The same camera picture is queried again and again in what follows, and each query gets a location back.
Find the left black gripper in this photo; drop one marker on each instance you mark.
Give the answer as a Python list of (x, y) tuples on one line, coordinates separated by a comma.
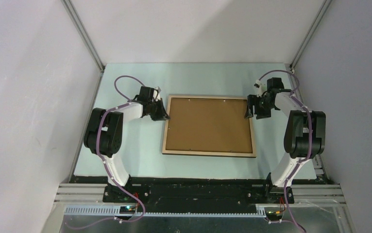
[(162, 115)]

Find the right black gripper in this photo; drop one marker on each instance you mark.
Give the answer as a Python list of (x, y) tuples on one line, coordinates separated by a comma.
[(252, 100)]

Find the brown cardboard backing board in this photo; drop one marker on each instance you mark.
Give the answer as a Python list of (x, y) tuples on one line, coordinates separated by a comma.
[(209, 125)]

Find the wooden picture frame with glass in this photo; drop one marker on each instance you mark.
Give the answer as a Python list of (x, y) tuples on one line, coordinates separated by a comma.
[(209, 155)]

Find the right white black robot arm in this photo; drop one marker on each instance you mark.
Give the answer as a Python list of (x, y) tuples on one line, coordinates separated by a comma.
[(304, 134)]

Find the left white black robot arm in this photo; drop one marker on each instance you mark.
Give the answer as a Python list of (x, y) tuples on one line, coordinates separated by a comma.
[(104, 131)]

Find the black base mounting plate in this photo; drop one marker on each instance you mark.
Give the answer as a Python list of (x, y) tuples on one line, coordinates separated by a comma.
[(197, 198)]

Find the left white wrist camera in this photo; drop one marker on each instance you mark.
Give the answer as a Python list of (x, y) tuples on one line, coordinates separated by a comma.
[(156, 94)]

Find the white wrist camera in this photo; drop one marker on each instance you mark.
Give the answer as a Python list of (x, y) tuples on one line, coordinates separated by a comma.
[(260, 88), (156, 94)]

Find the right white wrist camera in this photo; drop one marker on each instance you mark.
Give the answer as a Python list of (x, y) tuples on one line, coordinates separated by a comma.
[(260, 88)]

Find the aluminium front rail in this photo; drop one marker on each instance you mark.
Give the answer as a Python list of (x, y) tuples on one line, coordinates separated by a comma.
[(300, 194)]

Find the grey slotted cable duct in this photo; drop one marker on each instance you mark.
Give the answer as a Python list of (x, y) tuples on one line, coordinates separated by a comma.
[(123, 210)]

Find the right aluminium corner post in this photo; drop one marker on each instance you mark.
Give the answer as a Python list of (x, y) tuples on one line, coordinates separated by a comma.
[(310, 32)]

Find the aluminium corner post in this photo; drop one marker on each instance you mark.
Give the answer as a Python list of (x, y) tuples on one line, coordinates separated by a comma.
[(310, 32), (79, 26)]

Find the left aluminium corner post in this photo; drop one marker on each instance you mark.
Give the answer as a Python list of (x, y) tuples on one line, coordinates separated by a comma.
[(79, 26)]

